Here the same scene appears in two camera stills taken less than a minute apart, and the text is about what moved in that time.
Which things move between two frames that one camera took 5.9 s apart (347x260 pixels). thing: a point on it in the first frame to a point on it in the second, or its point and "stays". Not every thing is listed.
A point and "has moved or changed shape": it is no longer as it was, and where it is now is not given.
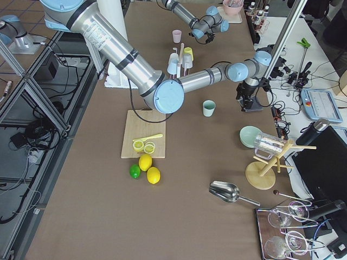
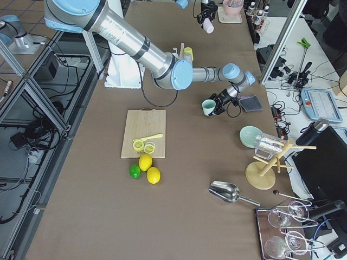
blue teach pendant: (320, 104) stays
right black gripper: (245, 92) to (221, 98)
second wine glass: (279, 219) stays
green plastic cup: (209, 106) stays
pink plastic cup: (177, 36) has moved or changed shape
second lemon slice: (149, 147) stays
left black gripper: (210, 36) to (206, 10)
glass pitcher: (267, 147) stays
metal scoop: (228, 192) stays
